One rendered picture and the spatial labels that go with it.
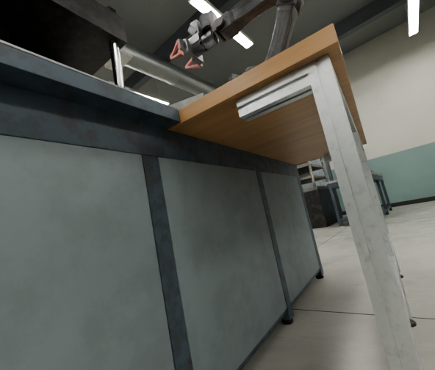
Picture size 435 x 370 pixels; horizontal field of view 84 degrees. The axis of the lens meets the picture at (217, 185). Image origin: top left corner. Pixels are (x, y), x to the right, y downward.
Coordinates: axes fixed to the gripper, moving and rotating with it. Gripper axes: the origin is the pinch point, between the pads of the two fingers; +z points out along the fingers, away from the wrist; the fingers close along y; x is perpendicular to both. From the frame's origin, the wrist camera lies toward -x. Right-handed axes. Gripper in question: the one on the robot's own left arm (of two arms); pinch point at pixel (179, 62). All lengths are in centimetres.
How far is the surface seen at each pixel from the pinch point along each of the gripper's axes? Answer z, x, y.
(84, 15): 58, -64, 4
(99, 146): -12, 52, 51
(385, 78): -143, -195, -661
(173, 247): -12, 76, 35
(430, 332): -57, 121, -24
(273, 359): -13, 120, 1
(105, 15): 57, -74, -10
